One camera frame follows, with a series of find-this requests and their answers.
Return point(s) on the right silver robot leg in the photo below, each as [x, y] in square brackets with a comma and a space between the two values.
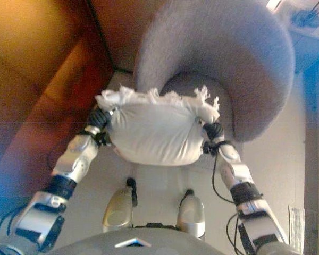
[191, 212]

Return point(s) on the grey striped rug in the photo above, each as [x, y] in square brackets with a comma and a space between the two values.
[297, 228]

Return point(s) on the silver robot leg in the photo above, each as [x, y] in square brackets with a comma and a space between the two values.
[118, 212]
[191, 212]

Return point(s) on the white fringed cushion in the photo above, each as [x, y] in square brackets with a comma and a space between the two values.
[154, 132]

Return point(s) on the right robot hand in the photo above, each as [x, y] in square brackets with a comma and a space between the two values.
[214, 130]

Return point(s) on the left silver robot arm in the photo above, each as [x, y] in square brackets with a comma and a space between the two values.
[77, 159]

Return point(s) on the black lamp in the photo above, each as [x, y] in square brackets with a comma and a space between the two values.
[307, 18]

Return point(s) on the grey robot torso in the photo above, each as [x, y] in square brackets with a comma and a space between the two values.
[133, 245]

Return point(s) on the light wooden nightstand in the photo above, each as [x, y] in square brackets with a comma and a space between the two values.
[308, 40]

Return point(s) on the grey fabric armchair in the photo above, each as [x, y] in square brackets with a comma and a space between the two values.
[228, 53]

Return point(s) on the left silver robot leg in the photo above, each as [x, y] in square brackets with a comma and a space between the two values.
[118, 212]

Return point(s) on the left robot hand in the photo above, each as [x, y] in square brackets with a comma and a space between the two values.
[99, 118]

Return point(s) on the brown wooden wardrobe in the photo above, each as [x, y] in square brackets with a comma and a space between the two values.
[37, 93]

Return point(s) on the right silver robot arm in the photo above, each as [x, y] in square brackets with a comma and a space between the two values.
[236, 172]

